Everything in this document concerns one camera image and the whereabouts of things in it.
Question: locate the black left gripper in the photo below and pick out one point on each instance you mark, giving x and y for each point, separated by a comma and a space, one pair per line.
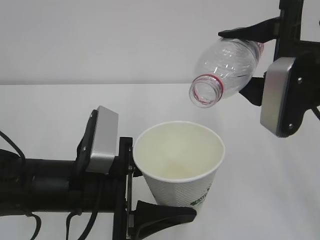
147, 219

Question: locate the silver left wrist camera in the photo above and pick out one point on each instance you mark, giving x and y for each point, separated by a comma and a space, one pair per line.
98, 146

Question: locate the clear plastic water bottle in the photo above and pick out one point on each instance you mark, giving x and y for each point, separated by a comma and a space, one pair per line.
224, 69

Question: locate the white paper cup green logo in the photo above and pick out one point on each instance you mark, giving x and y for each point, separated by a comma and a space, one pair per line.
179, 160

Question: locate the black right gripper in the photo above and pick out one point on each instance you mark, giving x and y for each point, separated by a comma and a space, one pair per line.
286, 29

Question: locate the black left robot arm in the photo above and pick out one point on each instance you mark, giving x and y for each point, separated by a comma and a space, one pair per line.
43, 185

